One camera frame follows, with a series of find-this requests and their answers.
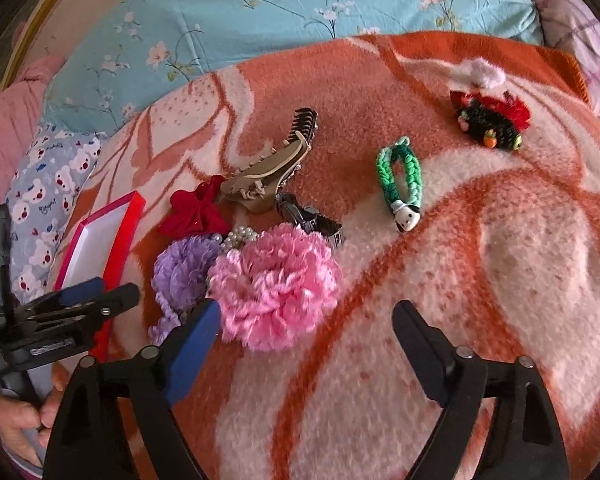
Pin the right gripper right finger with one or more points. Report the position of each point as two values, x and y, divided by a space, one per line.
524 440

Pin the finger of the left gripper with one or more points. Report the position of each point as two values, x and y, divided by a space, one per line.
75 309
82 291

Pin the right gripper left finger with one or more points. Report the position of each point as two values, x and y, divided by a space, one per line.
88 440

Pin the purple flower scrunchie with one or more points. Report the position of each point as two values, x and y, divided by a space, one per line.
180 281

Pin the red velvet bow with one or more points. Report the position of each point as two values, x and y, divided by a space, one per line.
195 212

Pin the pink flower scrunchie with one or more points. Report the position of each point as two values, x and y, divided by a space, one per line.
275 289

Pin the beige hair claw clip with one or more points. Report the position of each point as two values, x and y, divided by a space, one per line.
256 187

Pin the metal wrist watch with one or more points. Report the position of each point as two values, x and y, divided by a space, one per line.
309 219

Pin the red jewelry box tray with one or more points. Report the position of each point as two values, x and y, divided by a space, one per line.
101 244

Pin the person left hand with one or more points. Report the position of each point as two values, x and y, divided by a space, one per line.
17 416

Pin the blue bear print pillow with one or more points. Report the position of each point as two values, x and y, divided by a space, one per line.
40 200

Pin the pink quilt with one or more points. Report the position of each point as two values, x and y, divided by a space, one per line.
21 107

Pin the teal floral bed sheet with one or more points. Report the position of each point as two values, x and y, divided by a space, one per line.
143 49

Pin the black hair comb clip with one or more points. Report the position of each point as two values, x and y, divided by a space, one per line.
303 124

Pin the orange white floral blanket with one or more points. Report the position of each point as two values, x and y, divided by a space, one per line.
465 171

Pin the purple plaid cloth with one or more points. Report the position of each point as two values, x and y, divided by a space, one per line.
572 27

